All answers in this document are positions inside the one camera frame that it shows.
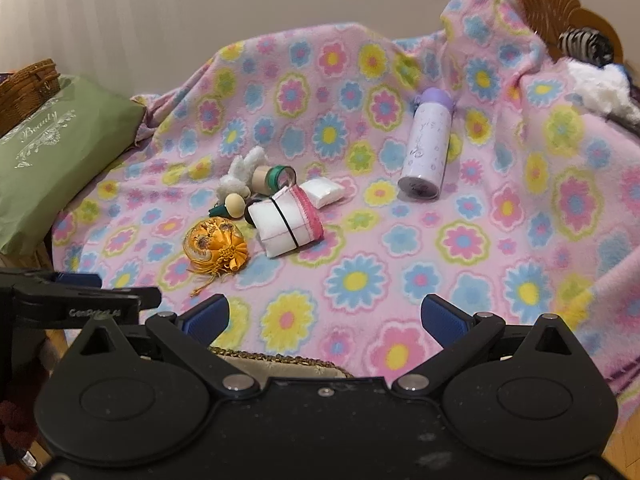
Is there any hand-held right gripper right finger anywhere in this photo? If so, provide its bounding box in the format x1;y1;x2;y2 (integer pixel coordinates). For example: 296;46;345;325
391;294;581;400

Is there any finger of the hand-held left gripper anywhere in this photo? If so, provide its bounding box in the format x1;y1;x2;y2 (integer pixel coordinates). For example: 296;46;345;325
12;286;162;330
0;270;103;295

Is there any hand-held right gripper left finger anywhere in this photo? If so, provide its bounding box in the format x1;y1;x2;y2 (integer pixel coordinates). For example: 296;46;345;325
70;294;261;401

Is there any orange satin pouch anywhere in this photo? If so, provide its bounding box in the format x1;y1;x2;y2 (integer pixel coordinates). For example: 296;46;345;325
184;217;249;298

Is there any woven basket with fabric lining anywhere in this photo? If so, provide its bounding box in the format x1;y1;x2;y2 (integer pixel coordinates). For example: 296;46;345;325
207;345;356;381

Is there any white cloth with pink trim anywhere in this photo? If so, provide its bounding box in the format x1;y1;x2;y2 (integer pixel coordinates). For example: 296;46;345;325
247;184;325;260

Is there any white plush rabbit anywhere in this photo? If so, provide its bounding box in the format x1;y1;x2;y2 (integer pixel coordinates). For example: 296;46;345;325
216;146;267;201

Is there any beige tape roll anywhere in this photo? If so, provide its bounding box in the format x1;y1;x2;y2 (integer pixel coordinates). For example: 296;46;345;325
251;166;275;193

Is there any green ring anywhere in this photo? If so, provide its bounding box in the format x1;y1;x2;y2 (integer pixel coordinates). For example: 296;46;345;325
267;164;297;190

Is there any white tissue packet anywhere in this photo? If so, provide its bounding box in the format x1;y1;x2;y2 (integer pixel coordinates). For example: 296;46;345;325
301;176;347;209

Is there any pink floral fleece blanket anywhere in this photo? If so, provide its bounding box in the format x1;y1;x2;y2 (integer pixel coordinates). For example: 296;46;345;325
50;0;640;406

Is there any green printed pillow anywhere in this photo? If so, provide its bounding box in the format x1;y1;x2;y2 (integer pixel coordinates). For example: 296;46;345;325
0;74;147;256

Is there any purple white bottle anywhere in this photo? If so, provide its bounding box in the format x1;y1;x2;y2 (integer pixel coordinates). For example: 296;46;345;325
398;87;455;200

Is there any brown wicker basket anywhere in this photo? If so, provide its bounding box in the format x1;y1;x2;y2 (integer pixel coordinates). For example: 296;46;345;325
0;58;62;133

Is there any white fluffy cloth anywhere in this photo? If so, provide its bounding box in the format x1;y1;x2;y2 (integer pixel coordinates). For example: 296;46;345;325
565;57;640;123

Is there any zebra striped cloth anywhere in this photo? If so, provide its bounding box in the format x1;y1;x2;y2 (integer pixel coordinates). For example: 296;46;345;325
558;26;616;66

